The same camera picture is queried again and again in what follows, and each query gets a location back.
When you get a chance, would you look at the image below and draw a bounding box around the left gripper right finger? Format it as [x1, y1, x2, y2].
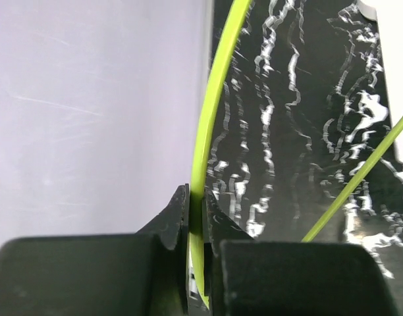
[203, 191, 398, 315]

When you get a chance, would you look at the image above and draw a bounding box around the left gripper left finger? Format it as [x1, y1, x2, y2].
[0, 185, 190, 315]

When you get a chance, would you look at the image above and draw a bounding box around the lime green hanger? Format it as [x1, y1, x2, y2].
[190, 1, 403, 315]

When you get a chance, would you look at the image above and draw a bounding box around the black marble mat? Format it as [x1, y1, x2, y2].
[207, 1, 403, 315]

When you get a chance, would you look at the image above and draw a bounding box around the clothes rack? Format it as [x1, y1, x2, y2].
[356, 0, 403, 164]

